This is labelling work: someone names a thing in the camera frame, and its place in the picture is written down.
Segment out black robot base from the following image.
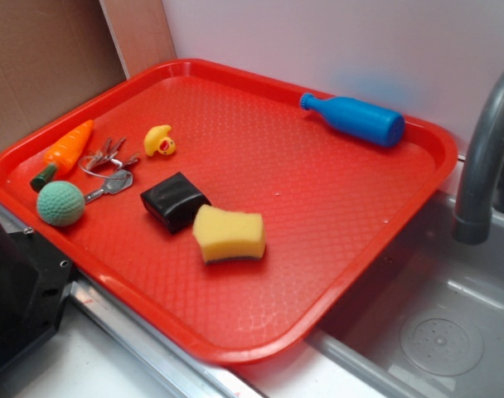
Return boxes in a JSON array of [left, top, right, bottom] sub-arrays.
[[0, 223, 75, 374]]

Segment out yellow sponge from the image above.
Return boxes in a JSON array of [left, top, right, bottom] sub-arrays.
[[192, 205, 266, 264]]

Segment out red plastic tray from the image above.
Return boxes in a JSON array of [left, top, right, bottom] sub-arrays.
[[0, 60, 458, 365]]

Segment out black rectangular block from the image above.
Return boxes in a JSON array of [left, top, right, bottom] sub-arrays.
[[140, 172, 211, 234]]

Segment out yellow rubber duck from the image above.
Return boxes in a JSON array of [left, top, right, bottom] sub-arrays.
[[143, 124, 177, 157]]

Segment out blue plastic bottle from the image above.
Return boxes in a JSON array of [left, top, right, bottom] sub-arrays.
[[299, 93, 406, 148]]

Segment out green knitted ball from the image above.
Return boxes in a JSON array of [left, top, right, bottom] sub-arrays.
[[36, 181, 85, 227]]

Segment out orange toy carrot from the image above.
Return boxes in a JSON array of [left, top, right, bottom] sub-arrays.
[[30, 119, 95, 192]]

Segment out grey plastic sink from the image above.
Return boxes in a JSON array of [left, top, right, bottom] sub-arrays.
[[308, 194, 504, 397]]

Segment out grey faucet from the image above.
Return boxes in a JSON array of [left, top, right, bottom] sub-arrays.
[[452, 72, 504, 245]]

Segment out brown cardboard panel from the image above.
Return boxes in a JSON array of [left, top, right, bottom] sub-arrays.
[[0, 1, 176, 152]]

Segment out silver keys on ring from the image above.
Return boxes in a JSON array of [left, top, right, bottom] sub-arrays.
[[77, 137, 139, 204]]

